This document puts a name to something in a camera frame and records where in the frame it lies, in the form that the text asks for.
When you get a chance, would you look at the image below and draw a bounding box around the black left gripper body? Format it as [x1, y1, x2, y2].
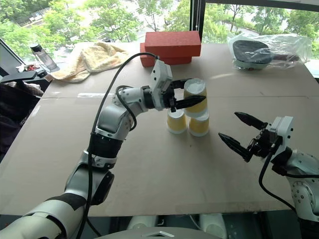
[161, 80, 178, 113]

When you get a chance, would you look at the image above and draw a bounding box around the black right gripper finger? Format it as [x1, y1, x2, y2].
[218, 132, 253, 163]
[234, 112, 269, 130]

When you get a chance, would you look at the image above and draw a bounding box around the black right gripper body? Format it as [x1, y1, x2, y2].
[246, 123, 283, 159]

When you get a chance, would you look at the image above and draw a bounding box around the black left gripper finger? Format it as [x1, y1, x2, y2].
[170, 95, 207, 113]
[172, 78, 192, 90]

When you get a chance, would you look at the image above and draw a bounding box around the yellow white paper cup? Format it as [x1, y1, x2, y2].
[166, 109, 187, 134]
[183, 78, 209, 118]
[188, 112, 210, 137]

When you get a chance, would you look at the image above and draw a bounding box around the small red foam brick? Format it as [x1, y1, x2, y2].
[140, 42, 192, 68]

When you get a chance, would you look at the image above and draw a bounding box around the large red foam brick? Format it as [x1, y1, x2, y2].
[145, 31, 202, 58]

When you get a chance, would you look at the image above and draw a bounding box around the black oval device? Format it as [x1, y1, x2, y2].
[232, 39, 275, 69]

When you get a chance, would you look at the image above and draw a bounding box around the white rounded shape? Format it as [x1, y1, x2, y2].
[127, 215, 158, 231]
[199, 213, 227, 239]

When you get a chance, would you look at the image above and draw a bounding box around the clear plastic bag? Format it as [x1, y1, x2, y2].
[227, 33, 314, 72]

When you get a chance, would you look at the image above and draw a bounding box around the pale yellow towel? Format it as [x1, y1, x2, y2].
[49, 41, 130, 83]

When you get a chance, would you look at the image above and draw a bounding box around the grey robot torso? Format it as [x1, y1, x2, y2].
[94, 226, 225, 239]

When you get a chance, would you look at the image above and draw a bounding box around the clear water bottle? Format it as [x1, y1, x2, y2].
[29, 43, 58, 72]

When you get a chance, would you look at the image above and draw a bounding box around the black shelf board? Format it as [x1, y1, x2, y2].
[0, 69, 48, 84]

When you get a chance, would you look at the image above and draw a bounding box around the dark fabric bag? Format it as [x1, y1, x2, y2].
[0, 82, 44, 160]

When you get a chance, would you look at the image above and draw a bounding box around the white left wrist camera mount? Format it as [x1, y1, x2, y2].
[150, 59, 173, 112]

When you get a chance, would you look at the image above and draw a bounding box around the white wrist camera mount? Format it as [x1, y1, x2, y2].
[150, 59, 173, 112]
[270, 116, 294, 150]

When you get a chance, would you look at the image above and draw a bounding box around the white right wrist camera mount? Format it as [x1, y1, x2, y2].
[270, 116, 294, 150]

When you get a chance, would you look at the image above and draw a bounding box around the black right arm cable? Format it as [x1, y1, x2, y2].
[258, 143, 319, 212]

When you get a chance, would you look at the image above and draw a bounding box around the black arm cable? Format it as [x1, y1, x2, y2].
[74, 52, 160, 239]
[258, 143, 319, 212]

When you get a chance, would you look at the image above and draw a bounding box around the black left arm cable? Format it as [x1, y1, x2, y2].
[74, 52, 160, 239]

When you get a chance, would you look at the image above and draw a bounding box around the black window frame post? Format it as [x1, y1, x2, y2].
[190, 0, 206, 43]

